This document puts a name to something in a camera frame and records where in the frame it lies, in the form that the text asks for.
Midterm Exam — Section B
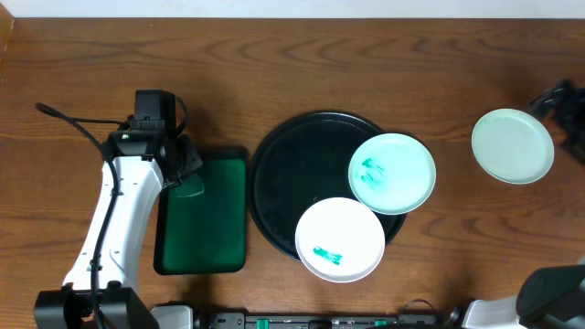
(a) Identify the green and yellow sponge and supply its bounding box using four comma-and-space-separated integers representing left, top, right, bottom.
171, 174, 205, 198

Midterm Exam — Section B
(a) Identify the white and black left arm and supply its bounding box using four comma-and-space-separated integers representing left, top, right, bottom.
34, 130, 202, 328

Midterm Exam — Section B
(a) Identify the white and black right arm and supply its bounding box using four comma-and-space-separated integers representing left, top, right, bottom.
443, 80, 584, 328

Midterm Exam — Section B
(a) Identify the green rectangular water tray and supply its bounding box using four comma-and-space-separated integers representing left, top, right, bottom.
154, 147, 248, 275

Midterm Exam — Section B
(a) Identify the round black tray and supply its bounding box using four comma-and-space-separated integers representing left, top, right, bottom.
246, 111, 383, 260

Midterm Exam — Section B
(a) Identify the white stained plate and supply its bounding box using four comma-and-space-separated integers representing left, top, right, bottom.
294, 197, 386, 283

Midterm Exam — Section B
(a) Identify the mint green stained plate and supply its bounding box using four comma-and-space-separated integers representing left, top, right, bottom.
347, 133, 437, 215

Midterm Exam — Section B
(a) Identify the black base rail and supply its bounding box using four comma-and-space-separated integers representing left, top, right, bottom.
200, 313, 445, 329

